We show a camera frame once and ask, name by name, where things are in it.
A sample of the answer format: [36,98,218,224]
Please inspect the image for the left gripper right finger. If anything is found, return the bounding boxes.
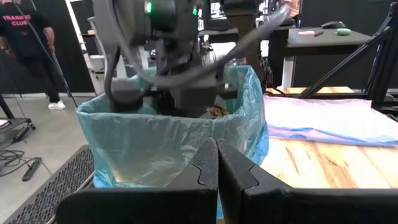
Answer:
[216,138,398,224]

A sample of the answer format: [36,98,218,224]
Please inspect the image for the black computer mouse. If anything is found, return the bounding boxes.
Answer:
[321,21,346,30]

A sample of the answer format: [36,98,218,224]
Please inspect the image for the person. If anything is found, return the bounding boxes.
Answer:
[0,0,67,111]

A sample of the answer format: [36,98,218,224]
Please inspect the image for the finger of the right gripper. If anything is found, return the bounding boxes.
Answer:
[105,77,146,114]
[169,83,239,119]

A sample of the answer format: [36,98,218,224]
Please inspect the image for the black office desk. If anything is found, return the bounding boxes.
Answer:
[267,27,374,90]

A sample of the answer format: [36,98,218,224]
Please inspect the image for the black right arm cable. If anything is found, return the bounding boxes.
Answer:
[104,4,292,103]

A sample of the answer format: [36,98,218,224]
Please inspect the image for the thin black stand pole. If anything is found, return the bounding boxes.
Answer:
[11,0,79,108]

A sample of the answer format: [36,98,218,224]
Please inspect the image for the black power strip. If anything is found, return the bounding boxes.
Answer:
[21,156,44,183]

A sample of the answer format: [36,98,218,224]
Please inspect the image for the brown paper ball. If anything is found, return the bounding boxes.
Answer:
[205,105,231,119]

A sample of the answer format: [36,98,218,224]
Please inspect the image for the black rolling cart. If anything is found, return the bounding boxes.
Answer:
[0,93,37,149]

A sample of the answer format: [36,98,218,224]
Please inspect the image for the black perforated computer case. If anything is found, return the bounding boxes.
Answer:
[2,144,96,224]

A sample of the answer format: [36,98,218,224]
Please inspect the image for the blue plastic trash bag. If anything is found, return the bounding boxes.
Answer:
[75,64,271,218]

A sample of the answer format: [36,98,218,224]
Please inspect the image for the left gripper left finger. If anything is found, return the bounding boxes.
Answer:
[55,138,220,224]

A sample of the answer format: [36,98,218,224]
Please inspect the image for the pink plastic trash bag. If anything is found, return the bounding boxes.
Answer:
[263,95,398,147]

